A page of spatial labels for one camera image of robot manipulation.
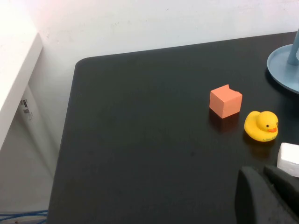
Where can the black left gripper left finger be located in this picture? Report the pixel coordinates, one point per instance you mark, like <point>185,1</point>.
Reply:
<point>252,200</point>

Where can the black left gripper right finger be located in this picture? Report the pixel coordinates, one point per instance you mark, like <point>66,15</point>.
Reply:
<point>285,184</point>

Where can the blue cup stand with posts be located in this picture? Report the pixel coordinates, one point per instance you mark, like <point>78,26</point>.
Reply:
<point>282,67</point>

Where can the white foam cube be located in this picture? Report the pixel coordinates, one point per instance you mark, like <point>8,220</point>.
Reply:
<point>289,158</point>

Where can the yellow rubber duck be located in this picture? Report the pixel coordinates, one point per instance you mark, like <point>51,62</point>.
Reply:
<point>259,127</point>

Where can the orange foam cube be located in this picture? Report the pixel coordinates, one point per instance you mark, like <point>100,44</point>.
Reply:
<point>224,102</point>

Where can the metal bracket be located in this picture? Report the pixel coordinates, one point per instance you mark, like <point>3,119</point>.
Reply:
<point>26,109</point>

